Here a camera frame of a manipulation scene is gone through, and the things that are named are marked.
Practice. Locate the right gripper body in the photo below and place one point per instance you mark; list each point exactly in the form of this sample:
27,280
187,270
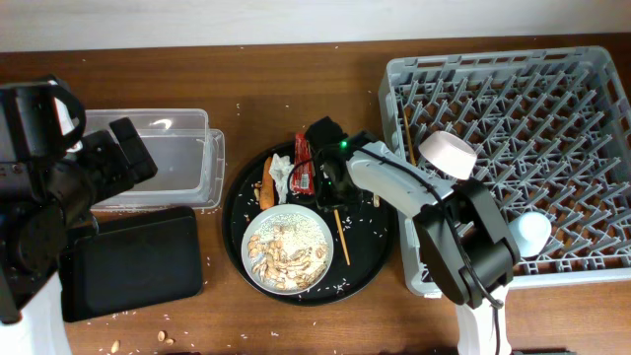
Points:
330,192

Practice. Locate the pink bowl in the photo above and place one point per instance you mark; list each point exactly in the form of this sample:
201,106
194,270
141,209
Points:
449,154

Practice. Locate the light blue cup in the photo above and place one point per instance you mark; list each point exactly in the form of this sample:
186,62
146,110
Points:
531,232

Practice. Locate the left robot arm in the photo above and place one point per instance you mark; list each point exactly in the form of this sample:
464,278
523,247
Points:
52,173

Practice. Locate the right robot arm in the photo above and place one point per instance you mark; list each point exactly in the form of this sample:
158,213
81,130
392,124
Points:
465,242

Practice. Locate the grey dishwasher rack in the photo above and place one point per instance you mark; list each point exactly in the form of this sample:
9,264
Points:
551,130

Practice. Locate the red snack wrapper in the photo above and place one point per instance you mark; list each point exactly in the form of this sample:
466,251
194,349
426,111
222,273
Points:
302,179

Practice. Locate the crumpled white tissue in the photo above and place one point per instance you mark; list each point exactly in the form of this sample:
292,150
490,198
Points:
279,170

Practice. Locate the orange carrot piece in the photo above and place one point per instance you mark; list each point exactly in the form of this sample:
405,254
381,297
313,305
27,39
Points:
267,193

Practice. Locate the black round tray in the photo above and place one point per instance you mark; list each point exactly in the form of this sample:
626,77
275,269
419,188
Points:
370,233

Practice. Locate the grey bowl with rice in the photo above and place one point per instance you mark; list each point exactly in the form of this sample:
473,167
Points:
287,249

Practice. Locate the clear plastic bin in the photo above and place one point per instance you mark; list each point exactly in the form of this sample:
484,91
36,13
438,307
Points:
189,153

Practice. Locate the black rectangular bin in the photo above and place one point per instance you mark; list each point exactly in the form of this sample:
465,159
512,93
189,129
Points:
130,263

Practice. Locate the peanut on table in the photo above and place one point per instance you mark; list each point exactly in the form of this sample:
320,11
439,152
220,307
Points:
115,346

